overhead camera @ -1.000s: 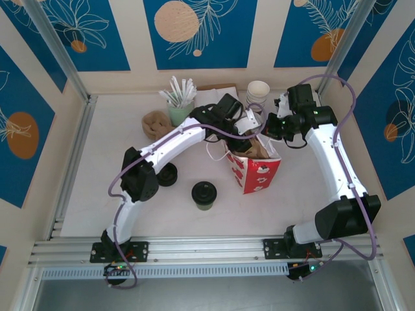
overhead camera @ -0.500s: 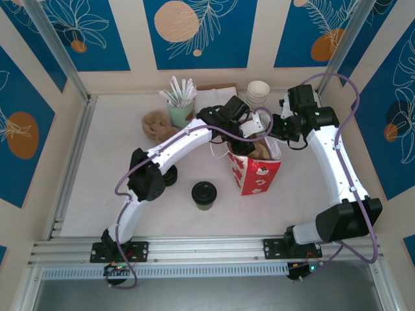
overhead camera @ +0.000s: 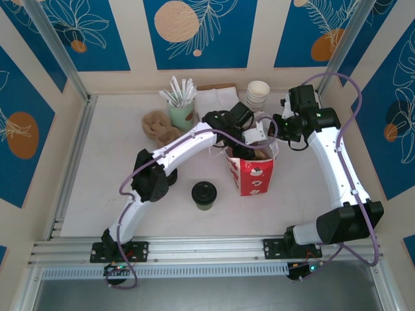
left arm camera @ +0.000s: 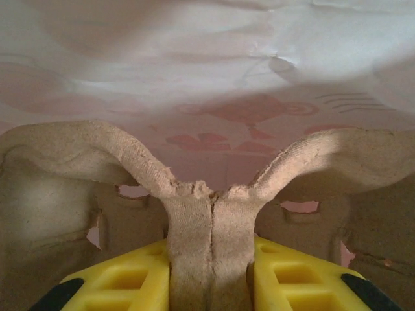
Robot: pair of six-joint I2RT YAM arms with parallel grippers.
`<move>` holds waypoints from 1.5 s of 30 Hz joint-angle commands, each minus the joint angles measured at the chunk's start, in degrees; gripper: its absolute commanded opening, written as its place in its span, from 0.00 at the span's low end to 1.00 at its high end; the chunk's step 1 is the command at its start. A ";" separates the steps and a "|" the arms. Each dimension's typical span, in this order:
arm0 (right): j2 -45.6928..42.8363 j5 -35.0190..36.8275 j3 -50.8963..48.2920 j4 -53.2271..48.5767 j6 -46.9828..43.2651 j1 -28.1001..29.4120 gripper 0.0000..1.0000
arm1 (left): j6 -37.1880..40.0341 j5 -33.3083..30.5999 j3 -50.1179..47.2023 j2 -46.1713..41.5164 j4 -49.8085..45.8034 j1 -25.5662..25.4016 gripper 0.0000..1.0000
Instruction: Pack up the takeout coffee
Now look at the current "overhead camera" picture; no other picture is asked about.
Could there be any single brown pulp cup carrier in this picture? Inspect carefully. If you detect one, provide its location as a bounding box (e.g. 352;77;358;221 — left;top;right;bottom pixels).
248;146;272;160

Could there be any brown cardboard napkin tray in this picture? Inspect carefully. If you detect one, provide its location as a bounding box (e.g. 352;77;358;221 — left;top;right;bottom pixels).
196;83;238;92

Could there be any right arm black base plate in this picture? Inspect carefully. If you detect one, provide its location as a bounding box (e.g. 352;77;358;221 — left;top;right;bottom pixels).
263;238;324;260

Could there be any white paper napkin stack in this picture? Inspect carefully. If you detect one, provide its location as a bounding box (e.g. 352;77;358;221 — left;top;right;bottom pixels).
193;86;243;121

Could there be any blue floral wall poster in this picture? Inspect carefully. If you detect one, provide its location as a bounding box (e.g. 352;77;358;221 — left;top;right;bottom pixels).
38;0;131;73
274;0;361;69
0;45;56;209
337;0;415;87
0;0;68;94
351;34;415;202
143;0;259;71

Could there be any aluminium frame post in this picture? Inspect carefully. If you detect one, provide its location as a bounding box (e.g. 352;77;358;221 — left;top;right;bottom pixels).
316;0;374;97
22;0;98;104

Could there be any paper coffee cup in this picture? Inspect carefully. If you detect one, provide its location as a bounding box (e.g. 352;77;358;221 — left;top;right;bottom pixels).
193;199;217;212

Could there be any green straw holder cup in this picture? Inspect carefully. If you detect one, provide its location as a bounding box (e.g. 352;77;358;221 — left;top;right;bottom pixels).
167;98;197;131

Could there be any red white paper bag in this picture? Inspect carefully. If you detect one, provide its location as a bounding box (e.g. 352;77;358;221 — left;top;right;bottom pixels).
209;124;280;198

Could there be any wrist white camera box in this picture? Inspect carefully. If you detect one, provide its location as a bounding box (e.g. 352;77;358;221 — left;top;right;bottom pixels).
279;92;292;120
243;121;272;146

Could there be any stack of black cup lids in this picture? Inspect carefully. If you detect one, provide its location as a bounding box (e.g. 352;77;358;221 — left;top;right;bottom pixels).
161;168;178;189

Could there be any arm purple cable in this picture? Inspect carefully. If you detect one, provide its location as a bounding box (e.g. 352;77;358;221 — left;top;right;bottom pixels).
105;117;278;289
291;73;379;282

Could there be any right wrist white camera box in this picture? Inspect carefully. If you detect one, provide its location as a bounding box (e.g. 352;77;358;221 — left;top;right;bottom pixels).
279;92;292;120

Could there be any aluminium mounting rail frame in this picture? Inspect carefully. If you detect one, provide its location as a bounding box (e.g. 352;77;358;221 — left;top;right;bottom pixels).
27;233;385;269

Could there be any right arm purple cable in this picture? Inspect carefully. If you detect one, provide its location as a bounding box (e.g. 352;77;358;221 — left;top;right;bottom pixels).
291;73;379;282

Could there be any aluminium table side rail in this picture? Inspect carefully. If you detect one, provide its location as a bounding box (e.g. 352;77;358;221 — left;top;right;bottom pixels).
47;95;99;241

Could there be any stack of paper cups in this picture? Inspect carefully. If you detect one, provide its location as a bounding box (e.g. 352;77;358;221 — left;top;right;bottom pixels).
245;80;270;113

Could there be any grey slotted cable duct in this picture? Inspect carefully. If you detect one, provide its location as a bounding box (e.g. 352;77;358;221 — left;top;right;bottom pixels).
40;262;289;281

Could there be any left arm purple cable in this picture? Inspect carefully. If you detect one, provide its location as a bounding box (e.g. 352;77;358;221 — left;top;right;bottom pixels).
105;117;278;289

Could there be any black plastic cup lid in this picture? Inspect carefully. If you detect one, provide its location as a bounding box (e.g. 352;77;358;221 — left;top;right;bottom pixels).
191;180;217;205

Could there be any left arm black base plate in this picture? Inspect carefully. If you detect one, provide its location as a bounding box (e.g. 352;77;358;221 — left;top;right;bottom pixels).
89;241;149;263

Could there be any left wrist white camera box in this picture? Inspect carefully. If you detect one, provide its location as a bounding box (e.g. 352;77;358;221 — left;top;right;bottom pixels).
243;121;272;146

